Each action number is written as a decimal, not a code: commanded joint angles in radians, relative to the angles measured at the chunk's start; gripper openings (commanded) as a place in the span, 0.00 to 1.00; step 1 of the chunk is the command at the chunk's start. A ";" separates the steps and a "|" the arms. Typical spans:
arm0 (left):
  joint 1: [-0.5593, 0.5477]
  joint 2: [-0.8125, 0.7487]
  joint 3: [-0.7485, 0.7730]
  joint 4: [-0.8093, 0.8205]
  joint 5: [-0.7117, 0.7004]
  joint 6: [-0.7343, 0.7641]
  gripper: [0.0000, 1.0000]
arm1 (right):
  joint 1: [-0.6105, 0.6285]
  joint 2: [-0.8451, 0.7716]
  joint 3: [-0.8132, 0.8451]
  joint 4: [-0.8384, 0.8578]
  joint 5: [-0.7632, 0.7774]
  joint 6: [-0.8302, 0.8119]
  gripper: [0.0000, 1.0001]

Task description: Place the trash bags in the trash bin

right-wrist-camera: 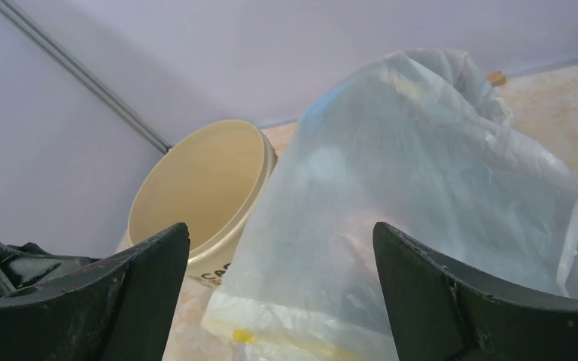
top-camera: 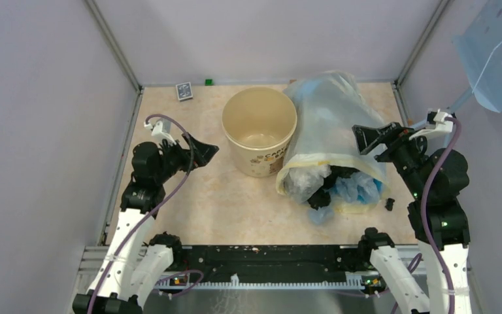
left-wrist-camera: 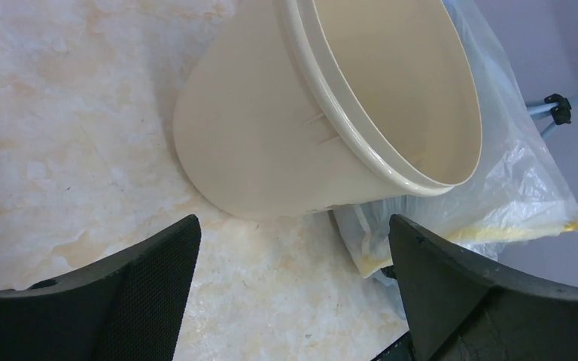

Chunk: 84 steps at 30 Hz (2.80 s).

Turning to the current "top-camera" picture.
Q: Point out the white clear plastic bag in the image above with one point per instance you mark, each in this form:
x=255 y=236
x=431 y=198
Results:
x=302 y=182

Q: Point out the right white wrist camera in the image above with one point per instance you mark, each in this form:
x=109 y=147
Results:
x=435 y=123

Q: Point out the large translucent plastic bag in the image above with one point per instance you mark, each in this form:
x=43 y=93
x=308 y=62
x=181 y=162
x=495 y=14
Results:
x=327 y=106

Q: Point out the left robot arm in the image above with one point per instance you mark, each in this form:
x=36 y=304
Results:
x=126 y=279

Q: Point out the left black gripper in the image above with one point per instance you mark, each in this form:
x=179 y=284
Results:
x=202 y=152

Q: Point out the small black plastic clip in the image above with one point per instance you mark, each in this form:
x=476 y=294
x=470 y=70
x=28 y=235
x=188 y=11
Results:
x=389 y=204

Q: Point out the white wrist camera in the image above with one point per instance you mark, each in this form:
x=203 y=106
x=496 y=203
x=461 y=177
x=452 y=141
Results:
x=160 y=131
x=435 y=123

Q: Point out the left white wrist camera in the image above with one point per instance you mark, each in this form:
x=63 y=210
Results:
x=160 y=131

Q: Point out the white toothed cable rail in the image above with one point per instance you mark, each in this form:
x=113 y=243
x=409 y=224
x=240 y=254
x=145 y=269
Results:
x=354 y=282

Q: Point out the blue tripod stand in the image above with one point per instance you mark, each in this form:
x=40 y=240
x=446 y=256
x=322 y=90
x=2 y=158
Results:
x=451 y=109

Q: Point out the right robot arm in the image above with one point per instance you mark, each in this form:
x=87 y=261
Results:
x=440 y=224

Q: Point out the beige round trash bin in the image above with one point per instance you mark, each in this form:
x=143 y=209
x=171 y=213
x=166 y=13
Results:
x=259 y=123

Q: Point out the blue perforated lamp panel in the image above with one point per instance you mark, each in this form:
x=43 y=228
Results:
x=480 y=51

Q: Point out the blue plastic bag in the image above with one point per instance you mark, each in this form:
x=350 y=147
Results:
x=359 y=188

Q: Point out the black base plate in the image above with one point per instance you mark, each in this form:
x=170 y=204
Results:
x=271 y=263

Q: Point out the small blue bag piece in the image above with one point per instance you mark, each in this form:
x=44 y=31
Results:
x=321 y=215

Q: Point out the black trash bag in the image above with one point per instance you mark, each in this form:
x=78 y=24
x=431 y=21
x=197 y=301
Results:
x=321 y=198
x=338 y=172

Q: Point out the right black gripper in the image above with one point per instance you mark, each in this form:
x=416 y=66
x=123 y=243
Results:
x=367 y=137

